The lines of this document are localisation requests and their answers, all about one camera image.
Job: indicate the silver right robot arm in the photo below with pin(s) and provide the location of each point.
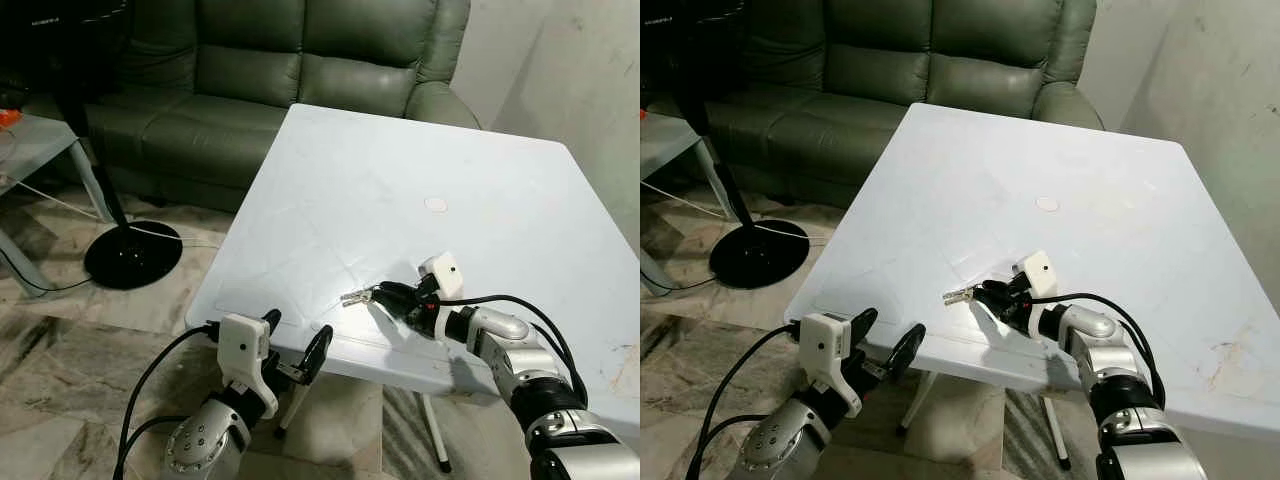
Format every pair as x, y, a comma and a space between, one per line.
1115, 365
520, 365

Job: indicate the green leather sofa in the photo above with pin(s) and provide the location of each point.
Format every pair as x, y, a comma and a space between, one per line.
880, 65
250, 70

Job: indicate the round white table cap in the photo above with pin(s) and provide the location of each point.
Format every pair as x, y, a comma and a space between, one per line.
436, 204
1047, 203

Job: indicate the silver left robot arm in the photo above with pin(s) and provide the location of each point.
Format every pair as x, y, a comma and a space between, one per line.
205, 445
790, 447

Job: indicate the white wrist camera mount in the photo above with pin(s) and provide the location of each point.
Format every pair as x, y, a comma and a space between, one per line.
443, 272
825, 345
1038, 270
240, 345

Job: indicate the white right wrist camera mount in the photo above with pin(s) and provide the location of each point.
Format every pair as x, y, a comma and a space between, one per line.
1038, 270
443, 272

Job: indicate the silver bunch of keys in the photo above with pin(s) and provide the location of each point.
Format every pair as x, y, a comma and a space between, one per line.
957, 296
355, 297

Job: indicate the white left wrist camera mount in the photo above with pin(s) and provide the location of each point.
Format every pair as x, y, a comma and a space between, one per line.
825, 345
240, 345

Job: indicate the glass side table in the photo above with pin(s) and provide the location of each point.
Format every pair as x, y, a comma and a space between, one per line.
665, 140
35, 145

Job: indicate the small orange object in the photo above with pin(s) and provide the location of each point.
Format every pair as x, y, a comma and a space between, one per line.
9, 118

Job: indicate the black fan stand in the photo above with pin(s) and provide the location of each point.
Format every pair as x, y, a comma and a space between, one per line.
133, 258
758, 258

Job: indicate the white plastic table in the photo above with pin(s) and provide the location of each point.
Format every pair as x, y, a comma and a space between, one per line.
1020, 160
400, 170

